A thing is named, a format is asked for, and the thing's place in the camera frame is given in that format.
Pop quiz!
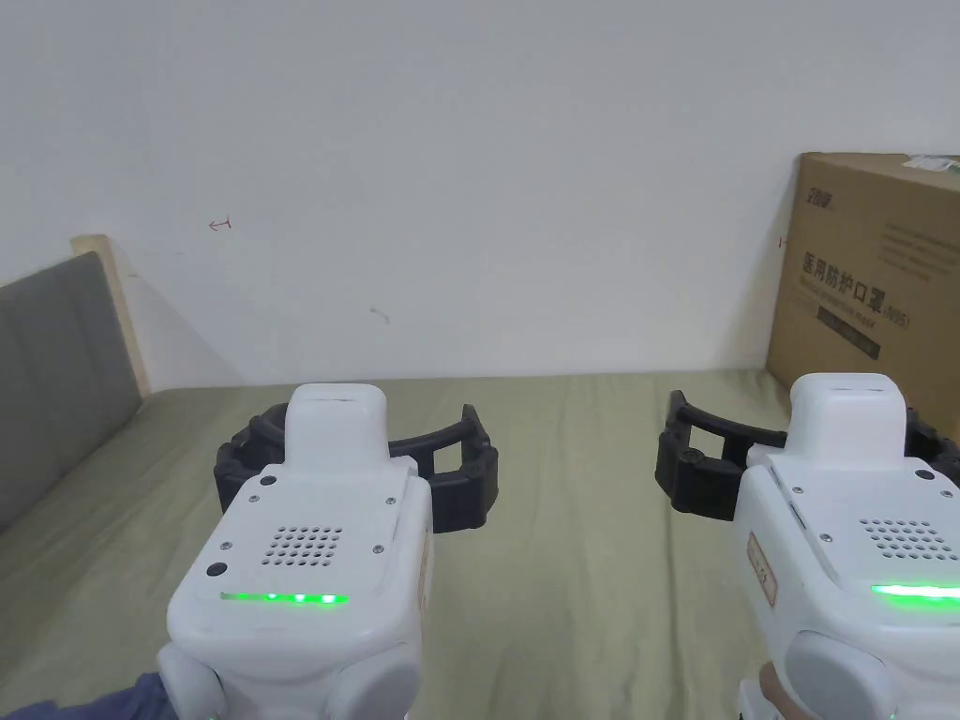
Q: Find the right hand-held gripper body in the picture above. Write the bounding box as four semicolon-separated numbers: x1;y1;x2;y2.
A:
730;372;960;720

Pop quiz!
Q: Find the grey padded headboard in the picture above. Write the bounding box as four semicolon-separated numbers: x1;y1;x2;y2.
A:
0;233;156;535

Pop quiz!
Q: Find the bed with pale green sheet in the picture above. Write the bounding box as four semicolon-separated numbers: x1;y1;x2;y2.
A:
0;367;960;720

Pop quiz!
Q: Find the brown cardboard carton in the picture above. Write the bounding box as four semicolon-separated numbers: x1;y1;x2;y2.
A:
765;152;960;453

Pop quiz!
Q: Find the dark blue garment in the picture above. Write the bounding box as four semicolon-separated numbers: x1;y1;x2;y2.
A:
14;670;171;720

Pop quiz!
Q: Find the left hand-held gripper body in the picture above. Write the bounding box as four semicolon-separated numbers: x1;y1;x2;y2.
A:
156;382;435;720

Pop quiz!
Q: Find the person's right hand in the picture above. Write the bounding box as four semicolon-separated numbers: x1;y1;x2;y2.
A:
756;662;793;702

